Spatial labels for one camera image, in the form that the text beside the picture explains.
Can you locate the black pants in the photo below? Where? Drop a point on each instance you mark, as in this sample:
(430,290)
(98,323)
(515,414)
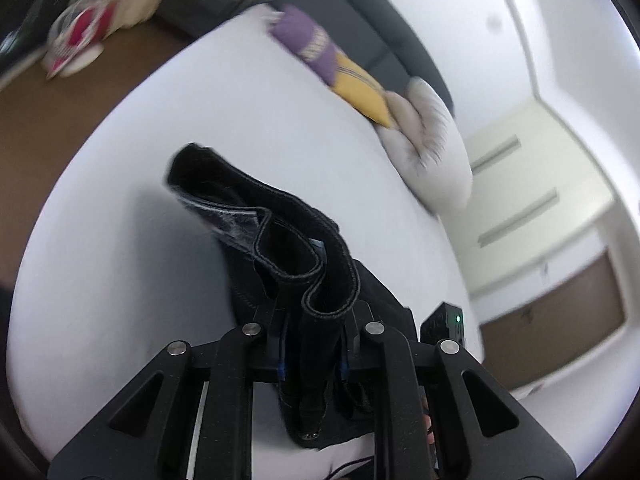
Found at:
(295,220)

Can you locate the purple pillow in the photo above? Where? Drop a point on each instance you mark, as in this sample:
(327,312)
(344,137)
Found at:
(310,42)

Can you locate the cream wardrobe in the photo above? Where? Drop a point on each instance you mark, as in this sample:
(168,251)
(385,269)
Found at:
(525,185)

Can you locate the red and white bag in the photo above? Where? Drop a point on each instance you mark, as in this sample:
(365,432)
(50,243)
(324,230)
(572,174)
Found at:
(80,35)

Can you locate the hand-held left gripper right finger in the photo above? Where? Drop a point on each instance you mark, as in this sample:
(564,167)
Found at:
(357,355)

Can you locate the person's right hand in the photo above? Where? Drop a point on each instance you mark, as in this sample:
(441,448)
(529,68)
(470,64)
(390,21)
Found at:
(428,422)

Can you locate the yellow pillow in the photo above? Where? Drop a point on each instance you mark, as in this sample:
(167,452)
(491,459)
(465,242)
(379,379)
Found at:
(362,90)

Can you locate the grey padded headboard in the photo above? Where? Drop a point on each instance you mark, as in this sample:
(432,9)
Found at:
(380,30)

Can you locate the white bed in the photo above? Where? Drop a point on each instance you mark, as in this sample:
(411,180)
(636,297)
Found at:
(150,125)

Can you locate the white pillow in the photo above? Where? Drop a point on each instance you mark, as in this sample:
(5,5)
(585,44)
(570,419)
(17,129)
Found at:
(435,155)

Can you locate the dark grey nightstand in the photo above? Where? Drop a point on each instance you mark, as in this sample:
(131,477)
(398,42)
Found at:
(225,5)

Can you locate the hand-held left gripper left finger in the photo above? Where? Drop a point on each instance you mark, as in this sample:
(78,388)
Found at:
(272,345)

